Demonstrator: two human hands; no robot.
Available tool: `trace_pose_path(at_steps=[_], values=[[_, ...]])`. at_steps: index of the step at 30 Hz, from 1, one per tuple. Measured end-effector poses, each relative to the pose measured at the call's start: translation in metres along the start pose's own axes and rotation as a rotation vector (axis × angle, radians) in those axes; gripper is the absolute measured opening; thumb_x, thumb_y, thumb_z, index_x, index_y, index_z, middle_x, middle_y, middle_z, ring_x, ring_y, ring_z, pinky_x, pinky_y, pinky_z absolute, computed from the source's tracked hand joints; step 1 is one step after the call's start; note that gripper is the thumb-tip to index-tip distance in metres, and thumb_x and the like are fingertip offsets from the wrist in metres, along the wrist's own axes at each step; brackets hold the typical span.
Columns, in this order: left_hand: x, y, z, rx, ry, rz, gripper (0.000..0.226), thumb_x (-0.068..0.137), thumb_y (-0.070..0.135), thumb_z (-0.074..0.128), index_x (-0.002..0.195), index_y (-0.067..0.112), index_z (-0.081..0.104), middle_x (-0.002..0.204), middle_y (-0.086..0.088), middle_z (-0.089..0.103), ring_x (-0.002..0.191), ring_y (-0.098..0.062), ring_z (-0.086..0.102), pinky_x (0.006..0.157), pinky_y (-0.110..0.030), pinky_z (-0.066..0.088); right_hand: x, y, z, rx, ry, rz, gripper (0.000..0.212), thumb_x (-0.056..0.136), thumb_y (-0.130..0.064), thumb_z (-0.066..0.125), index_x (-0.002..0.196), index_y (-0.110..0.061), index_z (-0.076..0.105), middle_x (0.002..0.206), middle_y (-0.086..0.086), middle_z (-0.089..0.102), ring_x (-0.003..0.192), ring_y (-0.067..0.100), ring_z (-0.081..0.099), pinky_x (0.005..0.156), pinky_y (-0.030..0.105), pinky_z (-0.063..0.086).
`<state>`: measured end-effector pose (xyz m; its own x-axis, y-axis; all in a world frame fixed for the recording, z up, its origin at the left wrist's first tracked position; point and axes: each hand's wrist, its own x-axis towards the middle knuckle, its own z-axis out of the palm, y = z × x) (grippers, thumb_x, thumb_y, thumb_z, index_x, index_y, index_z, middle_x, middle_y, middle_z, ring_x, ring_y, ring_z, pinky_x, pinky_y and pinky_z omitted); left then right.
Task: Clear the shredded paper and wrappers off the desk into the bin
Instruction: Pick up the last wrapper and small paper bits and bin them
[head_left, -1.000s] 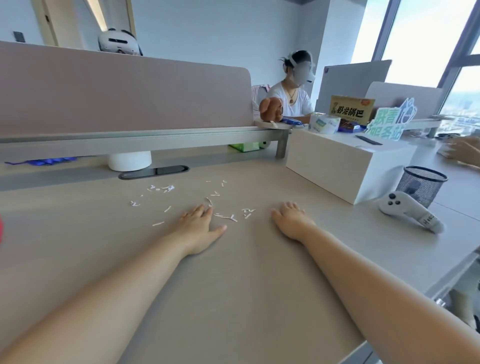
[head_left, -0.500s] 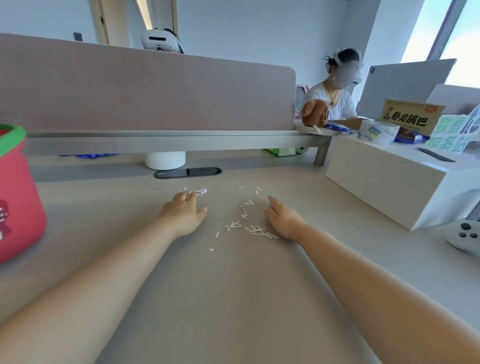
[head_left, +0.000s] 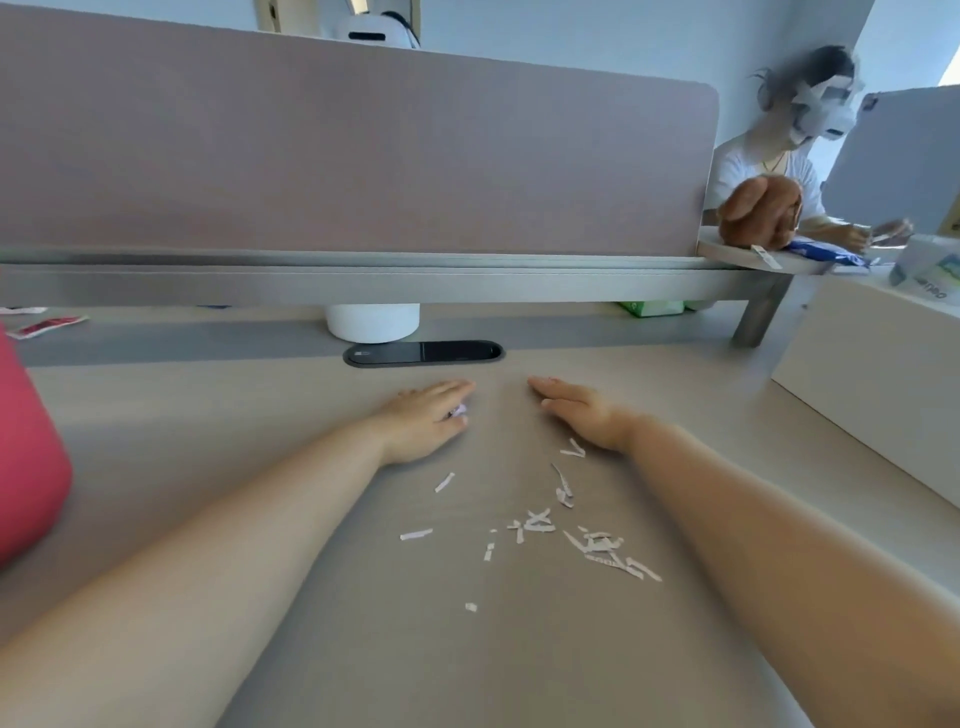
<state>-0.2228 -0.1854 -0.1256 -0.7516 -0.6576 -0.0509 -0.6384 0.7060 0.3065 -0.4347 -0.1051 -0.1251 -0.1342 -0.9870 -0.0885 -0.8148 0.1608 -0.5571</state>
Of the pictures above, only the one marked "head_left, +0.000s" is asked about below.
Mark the person's right hand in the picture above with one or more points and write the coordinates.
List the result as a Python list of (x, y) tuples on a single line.
[(592, 416)]

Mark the person's left hand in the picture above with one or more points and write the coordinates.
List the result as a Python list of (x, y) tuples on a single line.
[(420, 427)]

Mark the white paper shreds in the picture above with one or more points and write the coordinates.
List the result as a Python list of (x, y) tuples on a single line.
[(600, 541)]

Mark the red bin with green rim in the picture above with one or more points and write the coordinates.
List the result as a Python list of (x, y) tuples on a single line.
[(30, 465)]

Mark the person's right forearm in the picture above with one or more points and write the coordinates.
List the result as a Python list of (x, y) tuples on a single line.
[(810, 585)]

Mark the person's left forearm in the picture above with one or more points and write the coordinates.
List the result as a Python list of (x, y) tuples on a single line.
[(187, 592)]

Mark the white round stand base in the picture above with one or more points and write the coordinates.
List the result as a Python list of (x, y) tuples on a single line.
[(373, 322)]

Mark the green tissue box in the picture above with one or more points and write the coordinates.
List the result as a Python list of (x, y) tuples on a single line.
[(651, 308)]

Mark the grey metal desk shelf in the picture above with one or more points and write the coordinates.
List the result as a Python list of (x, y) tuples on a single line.
[(375, 285)]

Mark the white tape roll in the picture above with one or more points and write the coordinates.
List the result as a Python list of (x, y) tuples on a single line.
[(700, 305)]

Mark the brown teddy bear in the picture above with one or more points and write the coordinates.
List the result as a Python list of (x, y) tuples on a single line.
[(757, 210)]

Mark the blue snack packet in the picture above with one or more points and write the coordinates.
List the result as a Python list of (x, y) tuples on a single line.
[(825, 253)]

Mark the white box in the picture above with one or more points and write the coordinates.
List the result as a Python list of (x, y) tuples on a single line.
[(877, 382)]

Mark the pink desk partition panel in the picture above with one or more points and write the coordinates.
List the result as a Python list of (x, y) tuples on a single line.
[(337, 142)]

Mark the white tissue pack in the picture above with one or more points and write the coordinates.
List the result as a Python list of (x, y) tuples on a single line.
[(930, 270)]

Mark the white headset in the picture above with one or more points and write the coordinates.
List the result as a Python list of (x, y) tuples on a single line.
[(829, 112), (364, 34)]

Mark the red white packet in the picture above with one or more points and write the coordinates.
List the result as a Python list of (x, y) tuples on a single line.
[(49, 326)]

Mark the grey desk partition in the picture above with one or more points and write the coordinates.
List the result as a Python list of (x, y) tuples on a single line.
[(900, 157)]

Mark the tan snack bag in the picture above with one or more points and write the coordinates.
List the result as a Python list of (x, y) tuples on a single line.
[(952, 217)]

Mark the large glass window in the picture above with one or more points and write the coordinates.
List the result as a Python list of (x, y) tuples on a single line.
[(951, 67)]

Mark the wooden door frame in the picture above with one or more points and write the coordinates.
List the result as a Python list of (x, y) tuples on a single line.
[(268, 15)]

